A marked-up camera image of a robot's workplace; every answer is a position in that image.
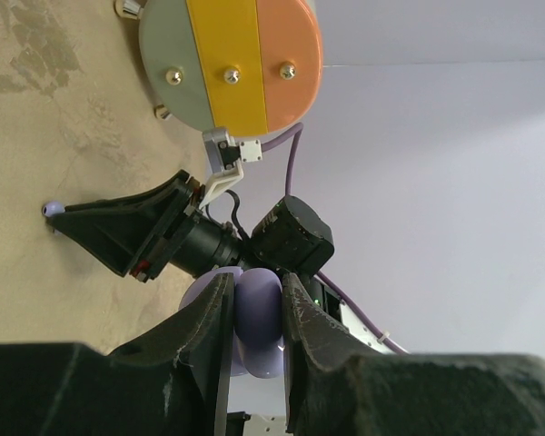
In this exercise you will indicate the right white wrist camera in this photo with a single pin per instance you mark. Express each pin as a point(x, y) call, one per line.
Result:
point(226, 157)

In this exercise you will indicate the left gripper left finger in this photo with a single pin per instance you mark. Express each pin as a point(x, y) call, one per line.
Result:
point(172, 380)

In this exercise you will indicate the purple earbud charging case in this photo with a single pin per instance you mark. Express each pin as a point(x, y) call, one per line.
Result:
point(258, 345)

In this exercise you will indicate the round cream drawer cabinet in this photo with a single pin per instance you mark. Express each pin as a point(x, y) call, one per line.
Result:
point(251, 66)

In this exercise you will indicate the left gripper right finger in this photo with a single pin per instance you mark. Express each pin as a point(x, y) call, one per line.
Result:
point(413, 390)

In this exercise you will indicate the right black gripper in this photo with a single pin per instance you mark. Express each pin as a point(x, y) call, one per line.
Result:
point(142, 234)

